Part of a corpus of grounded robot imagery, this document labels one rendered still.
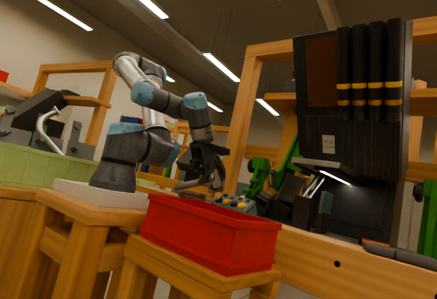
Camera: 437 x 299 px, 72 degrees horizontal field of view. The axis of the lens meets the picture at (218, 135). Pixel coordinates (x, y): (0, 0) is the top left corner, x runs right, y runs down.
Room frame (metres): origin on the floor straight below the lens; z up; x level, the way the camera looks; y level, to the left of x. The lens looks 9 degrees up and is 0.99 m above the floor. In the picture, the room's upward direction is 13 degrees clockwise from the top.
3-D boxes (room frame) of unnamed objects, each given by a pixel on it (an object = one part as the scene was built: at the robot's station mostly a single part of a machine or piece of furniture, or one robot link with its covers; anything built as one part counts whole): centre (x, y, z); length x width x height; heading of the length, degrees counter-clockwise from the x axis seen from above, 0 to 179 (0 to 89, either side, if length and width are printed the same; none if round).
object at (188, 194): (1.30, 0.05, 0.91); 0.10 x 0.08 x 0.03; 149
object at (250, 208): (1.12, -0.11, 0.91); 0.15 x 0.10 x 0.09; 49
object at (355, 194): (1.26, -0.63, 1.07); 0.30 x 0.18 x 0.34; 49
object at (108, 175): (1.03, 0.31, 0.94); 0.15 x 0.15 x 0.10
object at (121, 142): (1.03, 0.31, 1.06); 0.13 x 0.12 x 0.14; 131
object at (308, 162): (1.10, -0.45, 1.11); 0.39 x 0.16 x 0.03; 139
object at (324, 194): (1.05, -0.42, 0.97); 0.10 x 0.02 x 0.14; 139
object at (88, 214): (1.03, 0.31, 0.83); 0.32 x 0.32 x 0.04; 52
